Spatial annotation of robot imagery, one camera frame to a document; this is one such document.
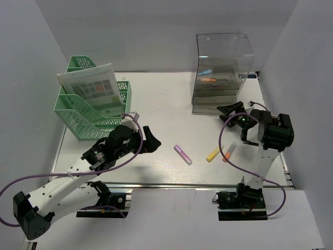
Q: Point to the orange highlighter white cap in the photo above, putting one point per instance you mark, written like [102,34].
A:
[229,152]

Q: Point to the green file organizer rack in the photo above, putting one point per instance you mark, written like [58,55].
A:
[86,123]

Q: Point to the blue highlighter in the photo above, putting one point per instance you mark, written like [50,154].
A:
[204,73]

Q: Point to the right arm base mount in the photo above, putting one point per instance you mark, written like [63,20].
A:
[231,208]

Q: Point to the clear acrylic drawer unit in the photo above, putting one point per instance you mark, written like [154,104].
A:
[230,56]

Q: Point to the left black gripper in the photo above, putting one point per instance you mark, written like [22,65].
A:
[151,143]

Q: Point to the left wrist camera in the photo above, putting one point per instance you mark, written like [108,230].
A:
[130,119]

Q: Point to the yellow highlighter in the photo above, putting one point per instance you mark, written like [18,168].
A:
[213,154]

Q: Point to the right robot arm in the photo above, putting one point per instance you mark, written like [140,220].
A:
[270,134]

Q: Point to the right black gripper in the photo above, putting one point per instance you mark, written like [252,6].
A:
[228,109]

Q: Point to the document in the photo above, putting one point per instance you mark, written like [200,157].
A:
[97,86]

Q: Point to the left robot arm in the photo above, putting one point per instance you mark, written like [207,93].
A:
[39,209]

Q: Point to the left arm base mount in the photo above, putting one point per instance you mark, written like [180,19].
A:
[117,207]

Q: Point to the purple highlighter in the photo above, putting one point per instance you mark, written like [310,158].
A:
[183,155]

